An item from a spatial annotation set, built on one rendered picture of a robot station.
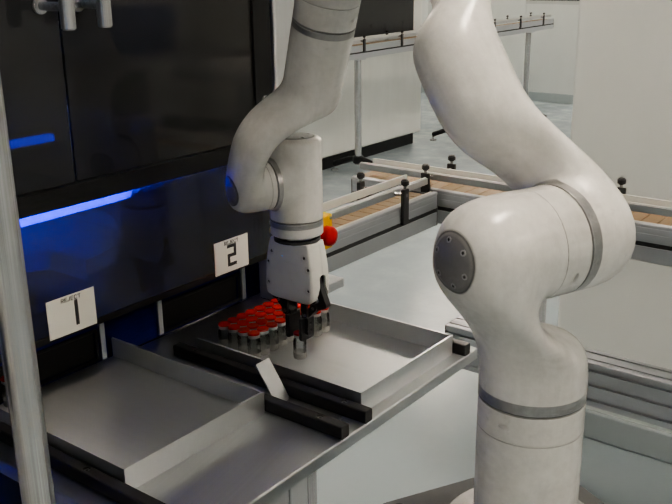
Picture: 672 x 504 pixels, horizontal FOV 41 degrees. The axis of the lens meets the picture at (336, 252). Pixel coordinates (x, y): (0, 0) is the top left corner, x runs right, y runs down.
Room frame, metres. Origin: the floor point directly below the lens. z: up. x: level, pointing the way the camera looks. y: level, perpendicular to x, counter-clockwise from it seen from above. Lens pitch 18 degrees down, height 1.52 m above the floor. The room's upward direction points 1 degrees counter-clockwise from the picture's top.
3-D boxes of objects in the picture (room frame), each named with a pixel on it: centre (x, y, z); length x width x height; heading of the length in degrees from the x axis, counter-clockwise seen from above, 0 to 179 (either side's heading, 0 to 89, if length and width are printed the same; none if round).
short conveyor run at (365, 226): (2.04, -0.01, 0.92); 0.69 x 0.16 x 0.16; 142
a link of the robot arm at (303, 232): (1.37, 0.06, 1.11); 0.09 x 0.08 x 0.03; 52
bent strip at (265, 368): (1.20, 0.06, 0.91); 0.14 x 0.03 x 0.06; 52
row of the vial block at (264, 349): (1.44, 0.09, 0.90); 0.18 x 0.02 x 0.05; 142
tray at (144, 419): (1.19, 0.32, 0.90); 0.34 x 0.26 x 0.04; 52
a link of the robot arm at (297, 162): (1.37, 0.07, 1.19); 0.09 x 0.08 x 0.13; 121
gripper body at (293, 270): (1.37, 0.06, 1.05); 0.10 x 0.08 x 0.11; 52
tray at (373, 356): (1.38, 0.02, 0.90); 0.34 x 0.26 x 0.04; 52
